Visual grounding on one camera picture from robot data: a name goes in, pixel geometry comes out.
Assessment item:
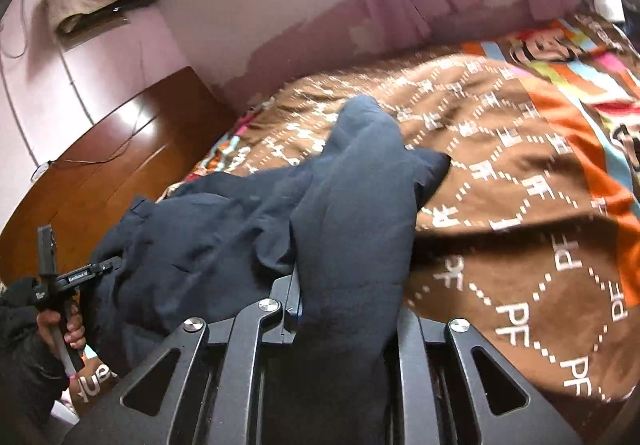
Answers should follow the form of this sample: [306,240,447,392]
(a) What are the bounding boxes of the person's left hand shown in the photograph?
[37,301,87,352]

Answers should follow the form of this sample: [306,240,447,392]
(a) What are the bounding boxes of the white wall cable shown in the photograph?
[0,0,31,62]

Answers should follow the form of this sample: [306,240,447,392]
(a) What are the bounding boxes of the dark wall shelf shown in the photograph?
[60,0,164,49]

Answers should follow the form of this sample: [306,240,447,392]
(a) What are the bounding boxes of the thin cable on headboard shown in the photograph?
[47,108,157,167]

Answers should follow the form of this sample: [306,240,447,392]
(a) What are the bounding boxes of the white bundle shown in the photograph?
[592,0,626,21]

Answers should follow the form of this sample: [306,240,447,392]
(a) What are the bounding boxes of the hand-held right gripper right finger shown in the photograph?
[390,307,584,445]

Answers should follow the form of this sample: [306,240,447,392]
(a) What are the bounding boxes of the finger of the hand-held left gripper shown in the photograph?
[91,256,125,278]

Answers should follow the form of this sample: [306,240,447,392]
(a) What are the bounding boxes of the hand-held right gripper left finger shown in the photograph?
[65,270,306,445]

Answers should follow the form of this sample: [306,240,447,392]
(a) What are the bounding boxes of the dark navy padded jacket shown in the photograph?
[92,95,451,445]

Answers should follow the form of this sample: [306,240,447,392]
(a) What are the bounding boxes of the wooden headboard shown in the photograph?
[0,66,236,286]

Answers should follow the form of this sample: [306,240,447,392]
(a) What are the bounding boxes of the white wall conduit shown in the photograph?
[56,45,97,127]

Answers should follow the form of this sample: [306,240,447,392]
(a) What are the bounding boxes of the colourful printed blanket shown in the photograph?
[65,15,640,445]

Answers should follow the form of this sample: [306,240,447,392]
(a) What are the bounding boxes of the person's left forearm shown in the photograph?
[0,275,70,445]

